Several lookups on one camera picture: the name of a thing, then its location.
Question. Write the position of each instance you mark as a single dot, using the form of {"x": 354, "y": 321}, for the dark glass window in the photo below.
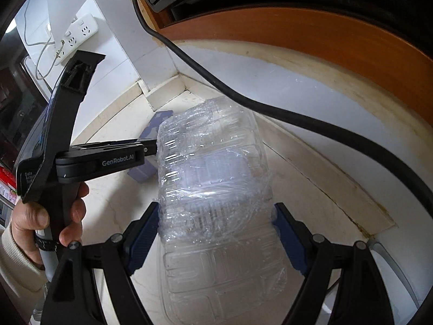
{"x": 13, "y": 108}

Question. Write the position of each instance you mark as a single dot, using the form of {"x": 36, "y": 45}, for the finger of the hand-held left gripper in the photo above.
{"x": 149, "y": 147}

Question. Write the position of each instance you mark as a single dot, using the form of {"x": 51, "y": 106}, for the blue and white carton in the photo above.
{"x": 154, "y": 123}

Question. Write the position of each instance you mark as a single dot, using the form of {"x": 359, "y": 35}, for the clear plastic bottle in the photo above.
{"x": 216, "y": 193}

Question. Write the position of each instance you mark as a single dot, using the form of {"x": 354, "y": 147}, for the red packet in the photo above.
{"x": 6, "y": 179}

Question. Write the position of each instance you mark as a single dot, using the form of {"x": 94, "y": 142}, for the brown wooden trim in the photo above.
{"x": 321, "y": 37}

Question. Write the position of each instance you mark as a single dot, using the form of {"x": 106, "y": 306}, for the person's left hand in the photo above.
{"x": 30, "y": 216}

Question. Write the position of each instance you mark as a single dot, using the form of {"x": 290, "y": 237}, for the white power strip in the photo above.
{"x": 76, "y": 32}

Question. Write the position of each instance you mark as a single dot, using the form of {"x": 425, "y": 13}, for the person's left forearm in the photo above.
{"x": 17, "y": 260}

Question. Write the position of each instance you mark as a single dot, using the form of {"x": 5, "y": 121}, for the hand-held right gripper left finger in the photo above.
{"x": 143, "y": 240}

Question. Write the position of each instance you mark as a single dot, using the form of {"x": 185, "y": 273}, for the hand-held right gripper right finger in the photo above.
{"x": 287, "y": 240}

